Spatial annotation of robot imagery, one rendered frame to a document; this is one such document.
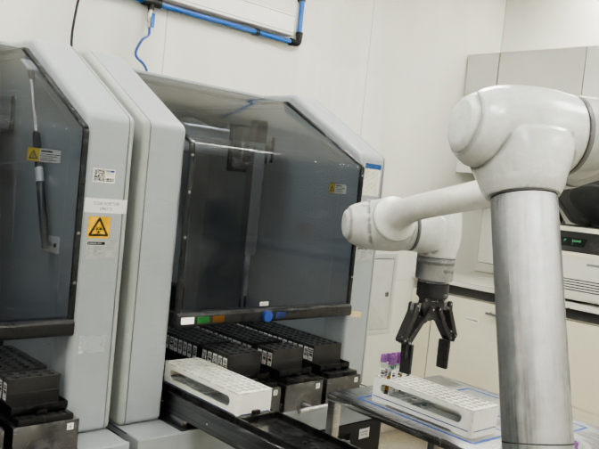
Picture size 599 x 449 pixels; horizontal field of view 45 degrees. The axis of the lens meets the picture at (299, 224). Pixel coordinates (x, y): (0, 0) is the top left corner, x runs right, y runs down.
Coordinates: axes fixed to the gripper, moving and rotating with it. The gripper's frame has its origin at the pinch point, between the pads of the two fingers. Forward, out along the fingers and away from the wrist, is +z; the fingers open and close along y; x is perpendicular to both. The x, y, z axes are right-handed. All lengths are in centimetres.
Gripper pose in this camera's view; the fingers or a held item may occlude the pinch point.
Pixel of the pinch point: (423, 365)
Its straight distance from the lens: 177.4
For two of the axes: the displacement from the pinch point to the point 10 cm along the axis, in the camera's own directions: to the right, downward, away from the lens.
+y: 7.5, 0.4, 6.6
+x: -6.5, -1.1, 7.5
